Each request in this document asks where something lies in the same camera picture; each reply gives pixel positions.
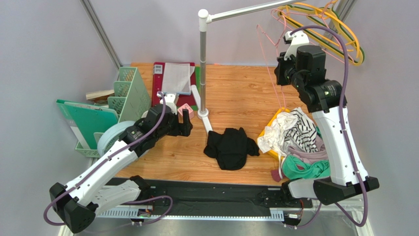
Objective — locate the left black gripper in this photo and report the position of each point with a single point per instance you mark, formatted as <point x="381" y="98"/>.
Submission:
<point x="182" y="129"/>

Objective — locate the green garment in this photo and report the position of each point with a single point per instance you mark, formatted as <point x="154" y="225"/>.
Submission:
<point x="294" y="168"/>

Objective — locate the dark red garment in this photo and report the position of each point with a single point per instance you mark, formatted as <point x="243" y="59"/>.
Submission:
<point x="277" y="175"/>

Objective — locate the green plastic hanger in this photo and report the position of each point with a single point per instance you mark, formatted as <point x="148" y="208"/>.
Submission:
<point x="340" y="23"/>

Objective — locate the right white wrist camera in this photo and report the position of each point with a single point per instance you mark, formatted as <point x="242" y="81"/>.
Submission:
<point x="295" y="40"/>

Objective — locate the green mesh file organizer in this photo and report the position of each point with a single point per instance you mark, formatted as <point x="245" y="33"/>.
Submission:
<point x="130" y="101"/>

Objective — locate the green clipboard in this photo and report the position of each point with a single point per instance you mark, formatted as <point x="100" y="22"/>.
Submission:
<point x="86" y="119"/>

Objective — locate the yellow plastic hanger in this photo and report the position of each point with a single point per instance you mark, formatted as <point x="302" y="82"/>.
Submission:
<point x="355" y="42"/>

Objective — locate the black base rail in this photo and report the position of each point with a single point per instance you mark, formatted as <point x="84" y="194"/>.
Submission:
<point x="215" y="201"/>

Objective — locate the white mesh pouch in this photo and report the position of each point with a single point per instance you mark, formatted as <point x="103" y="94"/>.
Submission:
<point x="176" y="78"/>

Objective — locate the yellow plastic tray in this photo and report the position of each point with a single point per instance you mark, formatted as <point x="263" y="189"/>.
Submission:
<point x="271" y="139"/>

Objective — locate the black white striped shirt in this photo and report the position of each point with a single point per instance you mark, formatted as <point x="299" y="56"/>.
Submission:
<point x="302" y="136"/>

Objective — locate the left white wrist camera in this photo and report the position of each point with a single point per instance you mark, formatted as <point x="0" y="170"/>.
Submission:
<point x="171" y="100"/>

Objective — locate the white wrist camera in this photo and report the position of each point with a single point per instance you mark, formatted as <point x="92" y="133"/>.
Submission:
<point x="295" y="40"/>
<point x="171" y="100"/>

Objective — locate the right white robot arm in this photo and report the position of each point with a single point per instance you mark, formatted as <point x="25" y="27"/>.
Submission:
<point x="348" y="176"/>

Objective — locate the wooden block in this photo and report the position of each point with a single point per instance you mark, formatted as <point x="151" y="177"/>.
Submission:
<point x="100" y="97"/>

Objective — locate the mauve garment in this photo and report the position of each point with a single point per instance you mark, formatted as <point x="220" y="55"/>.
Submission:
<point x="311" y="157"/>

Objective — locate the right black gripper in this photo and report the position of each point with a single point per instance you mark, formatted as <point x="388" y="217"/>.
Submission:
<point x="280" y="69"/>

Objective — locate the red folder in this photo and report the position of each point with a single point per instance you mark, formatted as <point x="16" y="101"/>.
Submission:
<point x="158" y="69"/>

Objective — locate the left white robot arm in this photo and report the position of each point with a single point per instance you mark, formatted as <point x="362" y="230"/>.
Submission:
<point x="78" y="202"/>

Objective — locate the green sheet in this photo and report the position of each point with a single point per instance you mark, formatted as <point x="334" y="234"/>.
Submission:
<point x="197" y="73"/>

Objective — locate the silver white clothes rack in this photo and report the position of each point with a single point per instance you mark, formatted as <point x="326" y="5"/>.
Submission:
<point x="204" y="20"/>

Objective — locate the black tank top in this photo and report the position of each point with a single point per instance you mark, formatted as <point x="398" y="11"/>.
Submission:
<point x="231" y="148"/>

